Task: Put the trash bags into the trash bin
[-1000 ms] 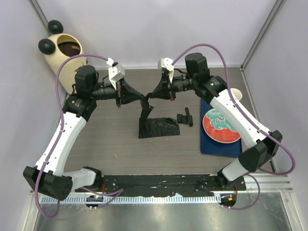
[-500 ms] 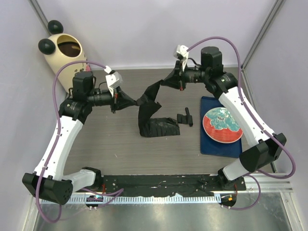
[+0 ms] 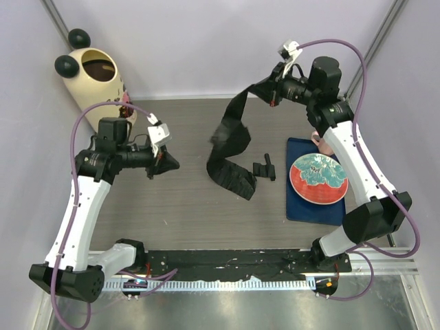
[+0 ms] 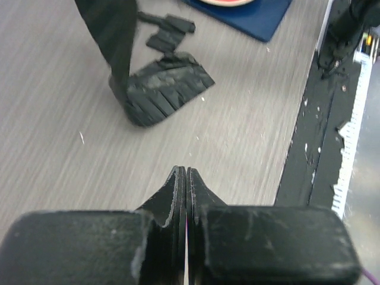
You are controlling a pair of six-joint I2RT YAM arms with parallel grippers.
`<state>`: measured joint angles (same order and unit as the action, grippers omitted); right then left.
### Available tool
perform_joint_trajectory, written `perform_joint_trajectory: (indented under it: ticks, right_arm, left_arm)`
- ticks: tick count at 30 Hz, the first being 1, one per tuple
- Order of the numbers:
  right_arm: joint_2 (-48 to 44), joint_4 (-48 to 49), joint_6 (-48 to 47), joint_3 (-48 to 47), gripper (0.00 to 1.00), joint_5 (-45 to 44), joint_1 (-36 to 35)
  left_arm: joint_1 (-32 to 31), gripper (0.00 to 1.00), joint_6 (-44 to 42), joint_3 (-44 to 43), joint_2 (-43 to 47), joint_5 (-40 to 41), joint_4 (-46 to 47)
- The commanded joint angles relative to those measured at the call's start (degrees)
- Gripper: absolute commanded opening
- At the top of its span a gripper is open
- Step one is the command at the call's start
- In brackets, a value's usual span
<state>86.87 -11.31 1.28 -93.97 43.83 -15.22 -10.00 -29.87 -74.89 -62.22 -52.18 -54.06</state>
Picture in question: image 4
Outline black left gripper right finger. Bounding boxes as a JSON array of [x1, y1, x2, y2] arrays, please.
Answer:
[[186, 168, 362, 284]]

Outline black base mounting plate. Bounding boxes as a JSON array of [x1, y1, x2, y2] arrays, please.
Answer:
[[274, 58, 361, 208]]

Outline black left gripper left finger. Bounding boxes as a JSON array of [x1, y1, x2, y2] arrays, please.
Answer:
[[1, 166, 186, 284]]

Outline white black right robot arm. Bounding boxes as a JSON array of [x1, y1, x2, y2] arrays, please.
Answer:
[[317, 0, 379, 80]]

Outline dark blue tray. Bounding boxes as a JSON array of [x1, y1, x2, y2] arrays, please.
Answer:
[[184, 0, 292, 43]]

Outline red teal floral plate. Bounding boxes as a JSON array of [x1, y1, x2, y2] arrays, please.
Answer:
[[201, 0, 254, 7]]

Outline white slotted cable duct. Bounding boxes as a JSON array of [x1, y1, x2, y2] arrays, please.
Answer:
[[331, 50, 375, 217]]

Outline black trash bag roll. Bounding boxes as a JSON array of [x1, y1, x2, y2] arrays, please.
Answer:
[[138, 11, 196, 53]]

